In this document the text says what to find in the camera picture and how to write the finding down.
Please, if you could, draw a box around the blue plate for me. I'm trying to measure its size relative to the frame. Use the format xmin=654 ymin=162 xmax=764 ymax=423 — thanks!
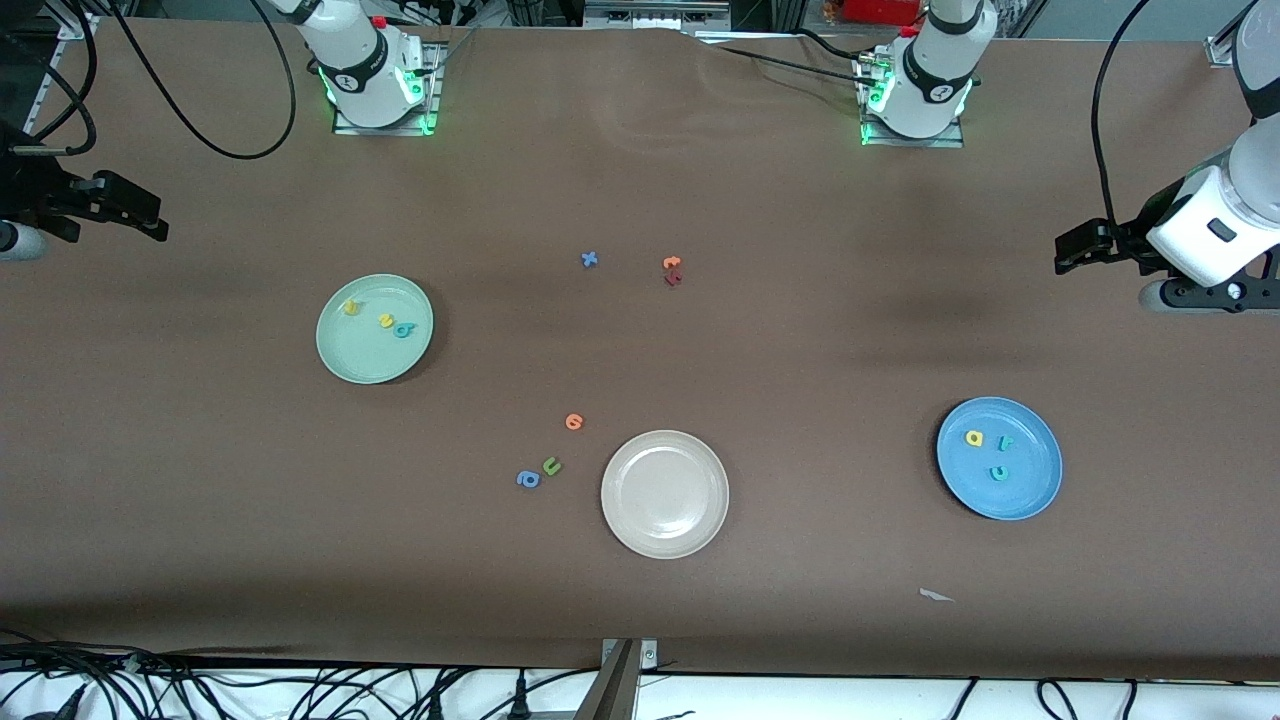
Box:
xmin=936 ymin=396 xmax=1064 ymax=522

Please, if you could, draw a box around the green plate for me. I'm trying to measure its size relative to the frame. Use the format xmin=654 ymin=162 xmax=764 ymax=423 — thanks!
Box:
xmin=315 ymin=273 xmax=435 ymax=386

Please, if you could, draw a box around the red background box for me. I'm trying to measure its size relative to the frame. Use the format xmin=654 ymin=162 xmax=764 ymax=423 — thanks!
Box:
xmin=843 ymin=0 xmax=926 ymax=26

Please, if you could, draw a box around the brown table cover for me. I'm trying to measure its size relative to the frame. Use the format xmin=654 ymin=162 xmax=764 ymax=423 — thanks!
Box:
xmin=0 ymin=15 xmax=1280 ymax=683

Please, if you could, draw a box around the beige plate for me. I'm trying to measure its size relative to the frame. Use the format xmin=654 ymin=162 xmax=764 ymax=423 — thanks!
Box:
xmin=600 ymin=429 xmax=731 ymax=560

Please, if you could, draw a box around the grey background box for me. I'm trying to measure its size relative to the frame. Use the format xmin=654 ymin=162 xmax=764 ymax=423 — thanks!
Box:
xmin=583 ymin=0 xmax=731 ymax=33

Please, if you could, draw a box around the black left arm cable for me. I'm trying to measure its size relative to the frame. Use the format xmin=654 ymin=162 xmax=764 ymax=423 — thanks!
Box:
xmin=1091 ymin=0 xmax=1163 ymax=263

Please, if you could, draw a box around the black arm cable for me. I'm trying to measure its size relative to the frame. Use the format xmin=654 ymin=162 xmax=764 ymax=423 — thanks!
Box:
xmin=1091 ymin=0 xmax=1163 ymax=263
xmin=0 ymin=0 xmax=299 ymax=161

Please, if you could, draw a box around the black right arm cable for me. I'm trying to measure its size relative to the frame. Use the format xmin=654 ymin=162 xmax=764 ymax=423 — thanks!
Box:
xmin=0 ymin=0 xmax=299 ymax=161

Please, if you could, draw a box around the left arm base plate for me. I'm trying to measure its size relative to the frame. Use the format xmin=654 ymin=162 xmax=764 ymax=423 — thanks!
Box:
xmin=860 ymin=55 xmax=966 ymax=149

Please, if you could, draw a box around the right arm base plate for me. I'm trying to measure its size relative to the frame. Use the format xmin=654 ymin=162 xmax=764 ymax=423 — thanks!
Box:
xmin=333 ymin=42 xmax=443 ymax=137

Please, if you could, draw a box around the black base cable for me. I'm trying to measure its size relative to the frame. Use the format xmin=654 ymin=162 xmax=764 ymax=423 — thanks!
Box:
xmin=712 ymin=44 xmax=869 ymax=77
xmin=795 ymin=28 xmax=866 ymax=63

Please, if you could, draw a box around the grey metal post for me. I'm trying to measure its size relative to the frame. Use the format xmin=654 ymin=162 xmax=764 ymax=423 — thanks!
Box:
xmin=575 ymin=640 xmax=641 ymax=720

